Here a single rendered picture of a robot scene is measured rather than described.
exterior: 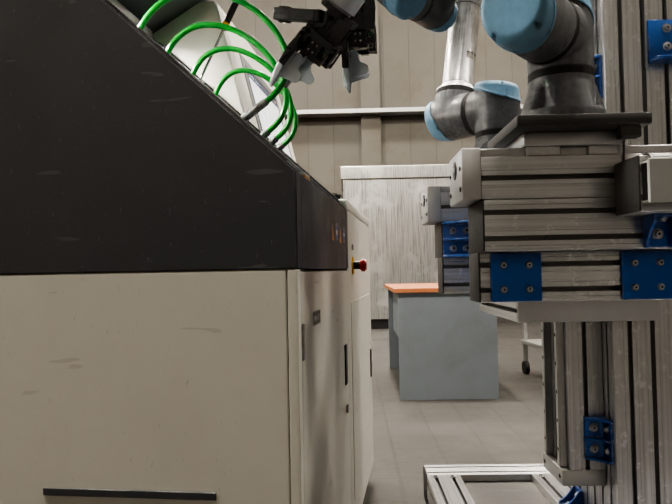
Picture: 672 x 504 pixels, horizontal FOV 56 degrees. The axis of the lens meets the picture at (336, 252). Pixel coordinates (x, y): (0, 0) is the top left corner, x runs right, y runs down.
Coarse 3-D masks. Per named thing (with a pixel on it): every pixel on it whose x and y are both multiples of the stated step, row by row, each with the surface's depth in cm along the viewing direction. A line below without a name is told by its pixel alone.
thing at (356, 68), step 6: (354, 54) 147; (354, 60) 147; (354, 66) 147; (360, 66) 147; (366, 66) 147; (348, 72) 146; (354, 72) 147; (360, 72) 147; (366, 72) 147; (348, 78) 147; (348, 84) 148; (348, 90) 148
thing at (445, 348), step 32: (416, 288) 382; (416, 320) 383; (448, 320) 383; (480, 320) 382; (416, 352) 383; (448, 352) 382; (480, 352) 382; (416, 384) 382; (448, 384) 382; (480, 384) 381
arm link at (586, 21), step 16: (576, 0) 111; (576, 16) 107; (592, 16) 114; (576, 32) 108; (592, 32) 113; (576, 48) 110; (592, 48) 113; (528, 64) 116; (544, 64) 112; (560, 64) 111; (592, 64) 113
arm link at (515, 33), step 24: (504, 0) 102; (528, 0) 99; (552, 0) 99; (504, 24) 102; (528, 24) 100; (552, 24) 101; (576, 24) 107; (504, 48) 107; (528, 48) 104; (552, 48) 106
